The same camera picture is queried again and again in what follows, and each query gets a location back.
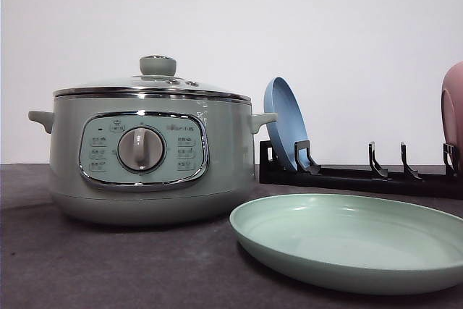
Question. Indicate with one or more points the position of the blue plate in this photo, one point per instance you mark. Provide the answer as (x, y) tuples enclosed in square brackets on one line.
[(290, 128)]

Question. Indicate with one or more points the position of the grey table mat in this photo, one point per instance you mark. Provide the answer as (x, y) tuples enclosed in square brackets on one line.
[(49, 260)]

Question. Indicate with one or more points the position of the black dish rack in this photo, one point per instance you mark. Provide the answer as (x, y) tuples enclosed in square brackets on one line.
[(407, 181)]

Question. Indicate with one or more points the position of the green electric steamer pot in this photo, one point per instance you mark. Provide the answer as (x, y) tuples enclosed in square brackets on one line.
[(151, 157)]

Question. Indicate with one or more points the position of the pink plate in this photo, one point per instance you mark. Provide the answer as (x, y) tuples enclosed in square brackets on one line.
[(452, 109)]

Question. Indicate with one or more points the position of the green plate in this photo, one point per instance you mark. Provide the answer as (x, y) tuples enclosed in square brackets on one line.
[(350, 244)]

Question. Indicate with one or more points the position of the glass steamer lid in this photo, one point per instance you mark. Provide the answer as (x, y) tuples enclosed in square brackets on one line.
[(156, 79)]

